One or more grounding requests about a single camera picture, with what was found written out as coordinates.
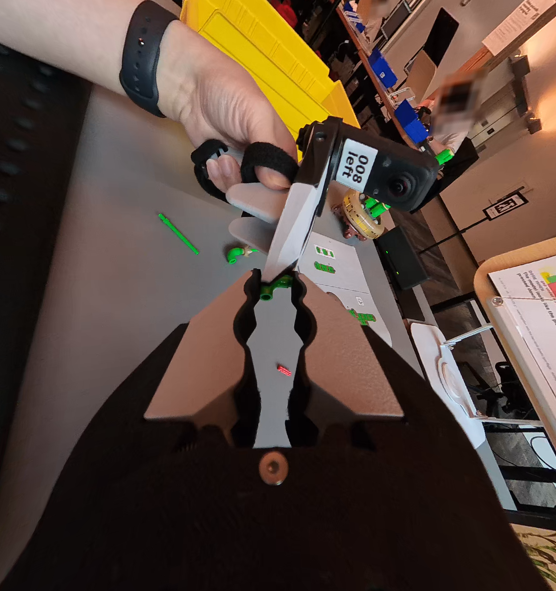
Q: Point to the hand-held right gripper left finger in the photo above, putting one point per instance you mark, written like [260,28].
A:
[195,374]

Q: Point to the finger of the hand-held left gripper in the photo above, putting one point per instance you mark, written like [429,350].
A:
[296,221]

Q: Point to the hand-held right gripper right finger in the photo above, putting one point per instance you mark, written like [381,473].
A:
[352,374]

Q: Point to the red lego pin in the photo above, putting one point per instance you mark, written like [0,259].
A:
[284,370]

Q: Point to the green lego elbow piece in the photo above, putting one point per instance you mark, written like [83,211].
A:
[235,255]
[268,291]

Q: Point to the green bamboo lego model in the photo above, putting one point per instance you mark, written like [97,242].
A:
[359,219]

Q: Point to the lego instruction booklet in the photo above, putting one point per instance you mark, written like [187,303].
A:
[342,272]

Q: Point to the person's left hand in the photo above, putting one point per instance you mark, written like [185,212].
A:
[222,101]

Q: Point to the blue plastic bin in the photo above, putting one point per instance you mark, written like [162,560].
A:
[412,121]
[382,69]

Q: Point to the black box device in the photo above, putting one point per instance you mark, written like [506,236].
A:
[400,258]

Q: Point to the small framed marker sign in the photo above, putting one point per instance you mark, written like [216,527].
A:
[506,205]

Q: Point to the yellow plastic bin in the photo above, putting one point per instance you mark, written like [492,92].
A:
[259,37]

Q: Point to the white paper notice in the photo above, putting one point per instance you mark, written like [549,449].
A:
[518,23]

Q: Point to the printed instruction sheet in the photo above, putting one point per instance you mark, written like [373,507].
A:
[536,323]

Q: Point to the black wristband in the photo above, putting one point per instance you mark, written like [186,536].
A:
[142,60]

